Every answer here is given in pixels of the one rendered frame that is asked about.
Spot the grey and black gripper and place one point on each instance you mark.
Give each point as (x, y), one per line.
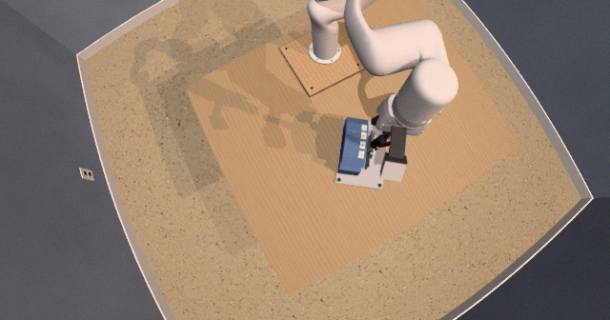
(386, 119)

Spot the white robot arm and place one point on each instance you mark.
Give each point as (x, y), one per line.
(417, 45)

